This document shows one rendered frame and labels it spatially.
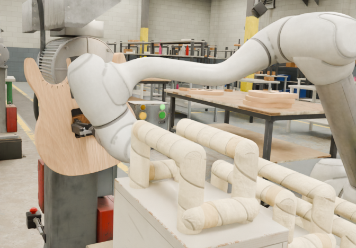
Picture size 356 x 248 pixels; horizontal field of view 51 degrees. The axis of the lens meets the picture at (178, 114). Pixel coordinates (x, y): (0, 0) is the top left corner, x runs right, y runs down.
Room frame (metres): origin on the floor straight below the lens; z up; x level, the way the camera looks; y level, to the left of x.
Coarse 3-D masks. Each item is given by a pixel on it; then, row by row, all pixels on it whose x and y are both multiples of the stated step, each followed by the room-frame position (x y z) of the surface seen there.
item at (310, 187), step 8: (264, 160) 0.68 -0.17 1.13; (264, 168) 0.66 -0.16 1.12; (272, 168) 0.65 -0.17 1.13; (280, 168) 0.64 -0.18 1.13; (264, 176) 0.66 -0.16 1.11; (272, 176) 0.64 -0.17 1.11; (280, 176) 0.63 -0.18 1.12; (288, 176) 0.61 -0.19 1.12; (296, 176) 0.60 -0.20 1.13; (304, 176) 0.59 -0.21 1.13; (280, 184) 0.63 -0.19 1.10; (288, 184) 0.61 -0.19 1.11; (296, 184) 0.59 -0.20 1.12; (304, 184) 0.58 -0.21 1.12; (312, 184) 0.57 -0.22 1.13; (320, 184) 0.56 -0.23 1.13; (328, 184) 0.56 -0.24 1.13; (304, 192) 0.58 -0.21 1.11; (312, 192) 0.56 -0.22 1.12; (320, 192) 0.55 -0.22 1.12; (328, 192) 0.55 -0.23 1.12
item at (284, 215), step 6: (276, 204) 0.52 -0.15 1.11; (276, 210) 0.51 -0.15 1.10; (282, 210) 0.51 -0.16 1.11; (288, 210) 0.51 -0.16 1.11; (294, 210) 0.51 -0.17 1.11; (276, 216) 0.51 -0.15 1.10; (282, 216) 0.51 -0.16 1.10; (288, 216) 0.51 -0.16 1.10; (294, 216) 0.51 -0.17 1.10; (282, 222) 0.51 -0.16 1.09; (288, 222) 0.51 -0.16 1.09; (294, 222) 0.51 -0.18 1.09; (288, 228) 0.51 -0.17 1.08; (288, 240) 0.51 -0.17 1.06
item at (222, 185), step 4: (212, 172) 0.66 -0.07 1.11; (212, 176) 0.66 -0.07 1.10; (216, 176) 0.66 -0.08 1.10; (212, 180) 0.66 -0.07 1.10; (216, 180) 0.66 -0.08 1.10; (220, 180) 0.65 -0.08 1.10; (212, 184) 0.66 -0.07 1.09; (216, 184) 0.65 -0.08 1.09; (220, 184) 0.65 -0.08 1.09; (224, 184) 0.66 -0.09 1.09; (220, 188) 0.65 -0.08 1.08; (224, 188) 0.66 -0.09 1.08
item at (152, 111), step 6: (132, 102) 1.55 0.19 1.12; (138, 102) 1.56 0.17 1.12; (144, 102) 1.57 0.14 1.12; (150, 102) 1.58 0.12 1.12; (156, 102) 1.59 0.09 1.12; (162, 102) 1.60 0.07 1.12; (132, 108) 1.53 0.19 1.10; (138, 108) 1.52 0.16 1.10; (150, 108) 1.54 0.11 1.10; (156, 108) 1.56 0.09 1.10; (138, 114) 1.51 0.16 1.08; (150, 114) 1.54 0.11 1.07; (156, 114) 1.56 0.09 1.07; (144, 120) 1.53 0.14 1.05; (150, 120) 1.54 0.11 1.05; (156, 120) 1.56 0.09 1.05; (162, 120) 1.57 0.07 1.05; (162, 126) 1.57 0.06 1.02
